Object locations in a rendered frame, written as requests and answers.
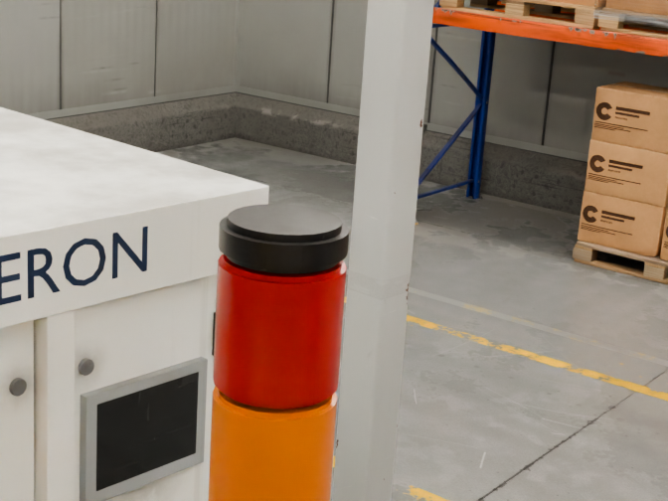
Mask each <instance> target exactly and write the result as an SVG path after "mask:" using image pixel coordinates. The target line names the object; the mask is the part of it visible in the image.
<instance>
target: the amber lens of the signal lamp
mask: <svg viewBox="0 0 668 501"><path fill-rule="evenodd" d="M336 412H337V395H336V393H334V394H333V395H332V396H331V397H329V398H328V399H327V400H325V401H323V402H321V403H319V404H316V405H313V406H309V407H306V408H298V409H287V410H275V409H264V408H258V407H253V406H248V405H245V404H242V403H239V402H236V401H234V400H232V399H230V398H229V397H227V396H225V395H224V394H223V393H222V392H221V391H220V390H219V389H218V388H217V387H216V386H215V388H214V390H213V397H212V423H211V448H210V473H209V498H208V501H330V495H331V481H332V467H333V453H334V439H335V425H336Z"/></svg>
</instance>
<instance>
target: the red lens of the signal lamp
mask: <svg viewBox="0 0 668 501"><path fill-rule="evenodd" d="M346 271H347V266H346V264H345V262H344V261H343V260H341V261H339V262H338V264H336V265H335V266H334V267H332V268H329V269H326V270H323V271H318V272H312V273H300V274H283V273H271V272H264V271H258V270H253V269H249V268H246V267H242V266H240V265H237V264H235V263H233V262H231V261H230V260H229V259H228V258H227V256H226V255H224V254H222V255H221V256H220V258H219V259H218V273H217V298H216V323H215V348H214V373H213V379H214V384H215V386H216V387H217V388H218V389H219V390H220V391H221V392H222V393H223V394H224V395H225V396H227V397H229V398H230V399H232V400H234V401H236V402H239V403H242V404H245V405H248V406H253V407H258V408H264V409H275V410H287V409H298V408H306V407H309V406H313V405H316V404H319V403H321V402H323V401H325V400H327V399H328V398H329V397H331V396H332V395H333V394H334V393H335V392H336V391H337V388H338V383H339V369H340V355H341V341H342V327H343V313H344V299H345V285H346Z"/></svg>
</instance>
